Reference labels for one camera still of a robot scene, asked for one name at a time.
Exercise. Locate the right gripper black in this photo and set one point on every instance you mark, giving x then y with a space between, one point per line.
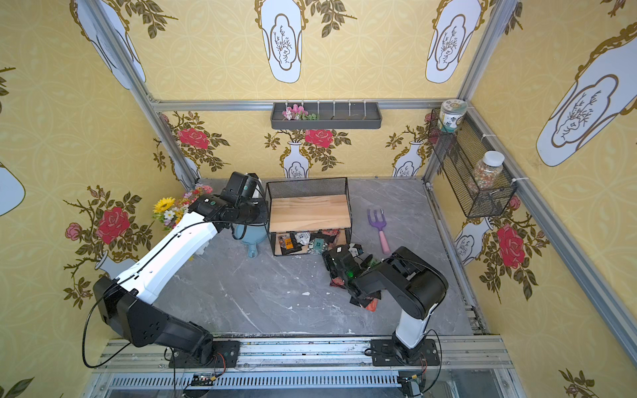
336 262

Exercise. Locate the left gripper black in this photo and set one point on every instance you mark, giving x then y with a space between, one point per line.
254 214

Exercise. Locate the shelf tea bags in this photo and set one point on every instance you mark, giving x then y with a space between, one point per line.
308 242

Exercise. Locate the da hong pao tea bag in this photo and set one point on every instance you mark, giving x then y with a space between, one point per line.
368 303

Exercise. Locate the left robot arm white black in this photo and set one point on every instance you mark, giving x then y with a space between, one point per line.
126 303

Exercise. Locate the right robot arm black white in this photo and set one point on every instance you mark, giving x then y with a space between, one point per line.
416 286

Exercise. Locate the purple garden fork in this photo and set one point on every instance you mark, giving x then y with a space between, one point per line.
377 220

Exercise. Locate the colourful artificial flower bouquet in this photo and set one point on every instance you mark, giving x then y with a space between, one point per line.
170 210

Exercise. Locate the small pink flowers in tray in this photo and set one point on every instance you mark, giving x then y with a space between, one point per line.
297 112

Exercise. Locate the clear jar white lid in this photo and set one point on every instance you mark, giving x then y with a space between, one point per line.
485 173

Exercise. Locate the white lidded printed jar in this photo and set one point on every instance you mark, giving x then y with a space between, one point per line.
451 115

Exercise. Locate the black wire mesh shelf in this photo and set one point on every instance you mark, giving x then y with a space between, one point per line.
299 205

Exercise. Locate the black wire wall basket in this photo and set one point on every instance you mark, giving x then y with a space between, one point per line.
456 155

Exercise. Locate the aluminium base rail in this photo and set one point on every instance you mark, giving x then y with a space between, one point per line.
450 366

